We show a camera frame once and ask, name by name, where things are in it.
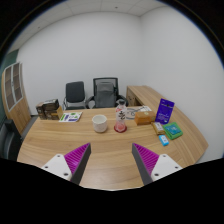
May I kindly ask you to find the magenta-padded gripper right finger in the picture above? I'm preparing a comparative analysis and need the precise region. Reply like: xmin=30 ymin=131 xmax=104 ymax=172
xmin=131 ymin=142 xmax=183 ymax=186

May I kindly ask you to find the flat round red coaster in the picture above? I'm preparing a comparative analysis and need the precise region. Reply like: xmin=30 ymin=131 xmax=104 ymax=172
xmin=113 ymin=123 xmax=128 ymax=134

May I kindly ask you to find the black padded office chair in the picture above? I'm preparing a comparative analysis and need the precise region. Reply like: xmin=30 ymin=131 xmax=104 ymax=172
xmin=63 ymin=81 xmax=87 ymax=110

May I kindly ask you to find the small blue box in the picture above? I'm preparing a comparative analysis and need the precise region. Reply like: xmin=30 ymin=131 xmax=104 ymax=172
xmin=158 ymin=134 xmax=170 ymax=147

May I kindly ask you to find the wooden side desk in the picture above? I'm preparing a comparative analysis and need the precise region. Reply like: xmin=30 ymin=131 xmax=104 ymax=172
xmin=125 ymin=85 xmax=158 ymax=108

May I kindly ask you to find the tall dark brown box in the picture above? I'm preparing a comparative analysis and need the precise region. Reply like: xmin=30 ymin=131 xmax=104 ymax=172
xmin=35 ymin=101 xmax=47 ymax=120

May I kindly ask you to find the white speckled mug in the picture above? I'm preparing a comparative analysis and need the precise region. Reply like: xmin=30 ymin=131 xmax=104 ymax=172
xmin=91 ymin=114 xmax=109 ymax=134

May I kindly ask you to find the clear drink bottle black cap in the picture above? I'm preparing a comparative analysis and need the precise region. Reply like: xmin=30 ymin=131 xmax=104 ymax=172
xmin=114 ymin=99 xmax=128 ymax=132

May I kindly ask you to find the kraft-sided dark carton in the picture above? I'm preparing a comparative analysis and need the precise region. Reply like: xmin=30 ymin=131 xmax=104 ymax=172
xmin=44 ymin=106 xmax=64 ymax=121

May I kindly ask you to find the purple standing pouch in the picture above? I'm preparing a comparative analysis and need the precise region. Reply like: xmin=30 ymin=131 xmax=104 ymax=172
xmin=154 ymin=98 xmax=176 ymax=125

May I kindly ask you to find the black leather armchair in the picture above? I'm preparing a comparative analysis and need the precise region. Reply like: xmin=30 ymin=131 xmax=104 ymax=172
xmin=0 ymin=118 xmax=24 ymax=162

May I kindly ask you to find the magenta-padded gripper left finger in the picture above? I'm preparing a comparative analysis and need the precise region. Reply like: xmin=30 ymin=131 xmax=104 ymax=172
xmin=41 ymin=142 xmax=92 ymax=185

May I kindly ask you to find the small tan packet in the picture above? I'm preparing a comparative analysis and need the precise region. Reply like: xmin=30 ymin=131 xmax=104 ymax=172
xmin=151 ymin=121 xmax=166 ymax=136

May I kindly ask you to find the green flat box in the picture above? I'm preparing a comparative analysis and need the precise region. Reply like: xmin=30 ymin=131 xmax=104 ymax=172
xmin=163 ymin=121 xmax=184 ymax=141

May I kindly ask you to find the grey mesh-back office chair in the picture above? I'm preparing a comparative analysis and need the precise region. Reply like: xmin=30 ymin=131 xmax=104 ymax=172
xmin=85 ymin=77 xmax=128 ymax=109

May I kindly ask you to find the wooden cabinet with glass doors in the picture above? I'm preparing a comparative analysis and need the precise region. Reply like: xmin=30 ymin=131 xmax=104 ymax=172
xmin=1 ymin=61 xmax=32 ymax=134

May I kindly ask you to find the dark brown printed box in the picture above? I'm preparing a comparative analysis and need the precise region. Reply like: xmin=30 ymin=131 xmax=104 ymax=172
xmin=42 ymin=98 xmax=60 ymax=112

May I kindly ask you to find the orange-brown cardboard box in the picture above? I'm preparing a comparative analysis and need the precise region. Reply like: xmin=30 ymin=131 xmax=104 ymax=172
xmin=134 ymin=110 xmax=157 ymax=126

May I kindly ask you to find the white green purple leaflet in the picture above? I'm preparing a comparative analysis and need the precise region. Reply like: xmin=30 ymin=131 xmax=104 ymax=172
xmin=58 ymin=111 xmax=83 ymax=123

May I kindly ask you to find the white sheet with grey ring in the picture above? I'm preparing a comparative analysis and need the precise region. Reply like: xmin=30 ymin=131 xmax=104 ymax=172
xmin=126 ymin=105 xmax=153 ymax=120

